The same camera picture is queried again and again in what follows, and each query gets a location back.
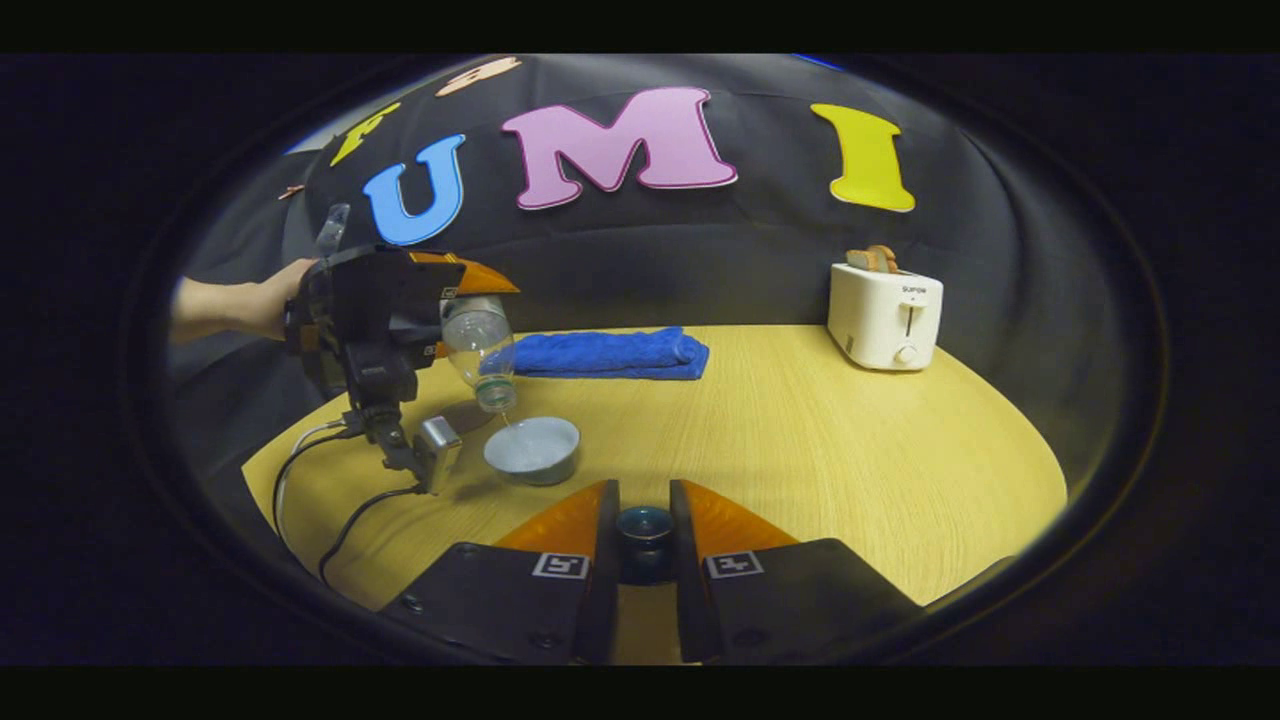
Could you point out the black backdrop cloth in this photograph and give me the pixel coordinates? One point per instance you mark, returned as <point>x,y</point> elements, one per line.
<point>700,260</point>

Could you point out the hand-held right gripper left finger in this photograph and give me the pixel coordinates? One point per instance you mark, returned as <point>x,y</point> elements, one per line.
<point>600,620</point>

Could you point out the blue folded towel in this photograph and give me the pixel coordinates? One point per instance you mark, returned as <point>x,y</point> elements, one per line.
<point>610,353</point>

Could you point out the white toaster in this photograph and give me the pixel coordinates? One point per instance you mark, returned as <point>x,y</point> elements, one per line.
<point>880,320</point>

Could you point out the clear plastic water bottle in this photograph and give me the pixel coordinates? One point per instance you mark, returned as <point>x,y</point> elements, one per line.
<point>478,340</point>

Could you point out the white teacup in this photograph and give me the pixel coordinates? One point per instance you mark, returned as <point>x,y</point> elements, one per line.
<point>535,455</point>

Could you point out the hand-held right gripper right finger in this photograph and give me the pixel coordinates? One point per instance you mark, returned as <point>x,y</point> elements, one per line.
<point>690,620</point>

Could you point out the brown bread slice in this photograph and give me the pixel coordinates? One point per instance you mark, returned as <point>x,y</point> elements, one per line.
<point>860,260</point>
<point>886,257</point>

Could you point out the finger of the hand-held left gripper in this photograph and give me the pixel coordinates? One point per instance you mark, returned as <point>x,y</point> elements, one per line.
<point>440,350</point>
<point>480,277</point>

